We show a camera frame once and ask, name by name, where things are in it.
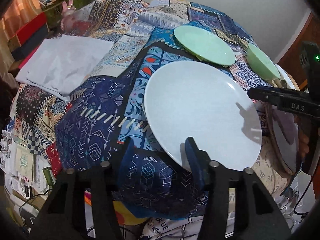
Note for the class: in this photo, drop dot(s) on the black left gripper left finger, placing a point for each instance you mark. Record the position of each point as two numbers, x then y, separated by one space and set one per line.
63 213

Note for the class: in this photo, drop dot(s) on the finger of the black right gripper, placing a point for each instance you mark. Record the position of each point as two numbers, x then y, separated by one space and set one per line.
277 97

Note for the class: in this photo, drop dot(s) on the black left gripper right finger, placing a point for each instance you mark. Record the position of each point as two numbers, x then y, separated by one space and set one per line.
257 215

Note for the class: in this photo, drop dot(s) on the mint green plate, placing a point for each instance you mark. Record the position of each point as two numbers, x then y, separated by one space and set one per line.
205 45

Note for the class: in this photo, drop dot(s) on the large white plate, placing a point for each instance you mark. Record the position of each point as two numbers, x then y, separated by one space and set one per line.
191 99

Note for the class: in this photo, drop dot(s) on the right hand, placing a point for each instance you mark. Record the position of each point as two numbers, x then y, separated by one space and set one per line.
303 140

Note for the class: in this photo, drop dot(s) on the brown rimmed glass plate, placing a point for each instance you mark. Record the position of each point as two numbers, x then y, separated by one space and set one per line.
284 138

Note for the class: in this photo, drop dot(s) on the mint green bowl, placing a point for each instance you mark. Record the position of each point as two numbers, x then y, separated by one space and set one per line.
261 64

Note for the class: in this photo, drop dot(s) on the patchwork patterned bedspread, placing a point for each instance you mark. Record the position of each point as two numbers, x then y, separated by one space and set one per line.
107 107

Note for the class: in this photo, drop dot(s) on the white folded cloth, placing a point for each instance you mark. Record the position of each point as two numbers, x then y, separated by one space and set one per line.
60 65

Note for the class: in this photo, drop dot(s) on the red box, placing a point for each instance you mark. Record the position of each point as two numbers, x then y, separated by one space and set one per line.
26 31

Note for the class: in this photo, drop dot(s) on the pink bunny toy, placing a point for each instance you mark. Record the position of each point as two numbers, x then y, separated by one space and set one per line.
68 9

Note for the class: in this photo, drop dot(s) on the green cardboard box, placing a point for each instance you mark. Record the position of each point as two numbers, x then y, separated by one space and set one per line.
53 11

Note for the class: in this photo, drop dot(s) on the orange curtain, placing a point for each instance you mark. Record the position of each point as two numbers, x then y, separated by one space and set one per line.
18 14

